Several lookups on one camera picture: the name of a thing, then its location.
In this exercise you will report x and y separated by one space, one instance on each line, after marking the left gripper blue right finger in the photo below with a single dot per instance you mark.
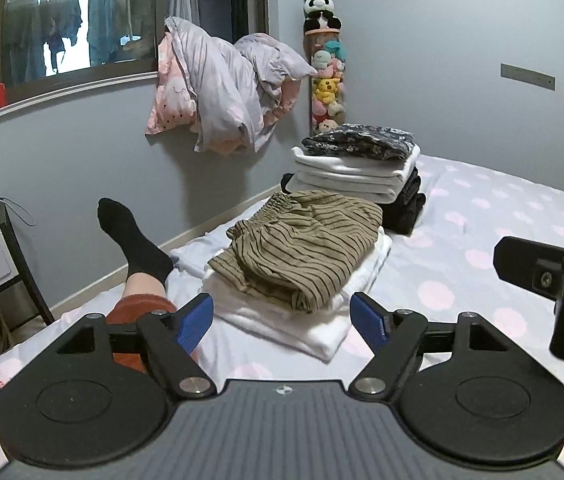
394 338

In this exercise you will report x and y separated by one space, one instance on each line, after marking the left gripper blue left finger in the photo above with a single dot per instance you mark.
169 340

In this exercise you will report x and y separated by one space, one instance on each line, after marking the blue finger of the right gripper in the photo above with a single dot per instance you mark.
533 266

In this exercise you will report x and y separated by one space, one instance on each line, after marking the olive striped pants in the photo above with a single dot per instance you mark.
299 249

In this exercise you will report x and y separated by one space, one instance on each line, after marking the folded black clothes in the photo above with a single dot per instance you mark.
400 198

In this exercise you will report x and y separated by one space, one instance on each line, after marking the folded white gauze garment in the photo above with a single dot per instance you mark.
318 334

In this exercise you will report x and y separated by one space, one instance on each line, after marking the polka dot bed sheet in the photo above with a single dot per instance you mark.
443 268

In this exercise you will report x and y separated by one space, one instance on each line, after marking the black sock foot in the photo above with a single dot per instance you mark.
142 255

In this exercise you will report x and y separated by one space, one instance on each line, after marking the dark floral folded garment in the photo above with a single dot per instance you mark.
364 141

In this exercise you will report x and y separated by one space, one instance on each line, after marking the hanging plush toy column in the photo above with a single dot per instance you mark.
328 57

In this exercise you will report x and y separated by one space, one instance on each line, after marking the yellow pikachu plush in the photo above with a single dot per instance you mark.
325 90

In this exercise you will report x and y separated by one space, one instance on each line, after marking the panda plush toy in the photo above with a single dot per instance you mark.
320 15

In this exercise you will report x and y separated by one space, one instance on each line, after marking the grey wall switch plate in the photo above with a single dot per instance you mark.
525 76

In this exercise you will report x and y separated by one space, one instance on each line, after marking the window with dark frame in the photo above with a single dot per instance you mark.
53 49

